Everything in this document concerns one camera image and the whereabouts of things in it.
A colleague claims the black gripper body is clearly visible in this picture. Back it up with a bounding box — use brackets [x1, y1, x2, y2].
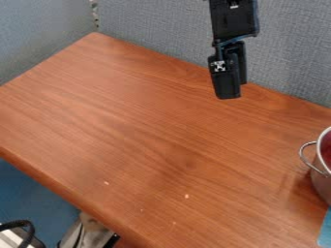
[208, 0, 260, 61]

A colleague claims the metal table leg bracket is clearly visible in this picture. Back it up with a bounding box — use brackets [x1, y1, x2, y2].
[56, 212, 120, 248]

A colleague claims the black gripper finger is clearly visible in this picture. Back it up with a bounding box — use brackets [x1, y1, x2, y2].
[224, 41, 247, 85]
[208, 53, 240, 100]

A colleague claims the black cable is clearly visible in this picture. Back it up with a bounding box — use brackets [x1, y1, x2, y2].
[0, 220, 36, 248]

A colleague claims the red object in pot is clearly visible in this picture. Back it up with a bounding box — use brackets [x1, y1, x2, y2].
[320, 131, 331, 170]

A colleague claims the metal pot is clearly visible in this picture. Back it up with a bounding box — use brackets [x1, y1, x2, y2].
[299, 126, 331, 206]

